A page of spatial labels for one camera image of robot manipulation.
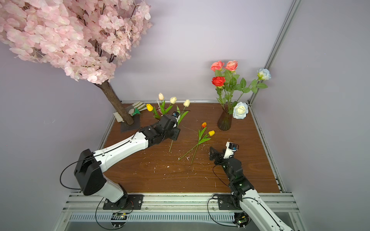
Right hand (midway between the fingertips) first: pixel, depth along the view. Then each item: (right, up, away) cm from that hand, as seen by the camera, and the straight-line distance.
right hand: (217, 147), depth 81 cm
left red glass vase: (-35, +20, +9) cm, 41 cm away
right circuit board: (+10, -33, -11) cm, 37 cm away
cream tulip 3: (-21, +18, +3) cm, 28 cm away
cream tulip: (-33, +29, +3) cm, 44 cm away
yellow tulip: (-1, +5, +17) cm, 18 cm away
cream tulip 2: (-26, +27, +2) cm, 38 cm away
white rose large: (+9, +21, -11) cm, 26 cm away
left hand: (-22, +11, +1) cm, 24 cm away
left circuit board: (-52, -35, -9) cm, 64 cm away
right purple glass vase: (+8, +16, +12) cm, 21 cm away
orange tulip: (-5, +10, +22) cm, 25 cm away
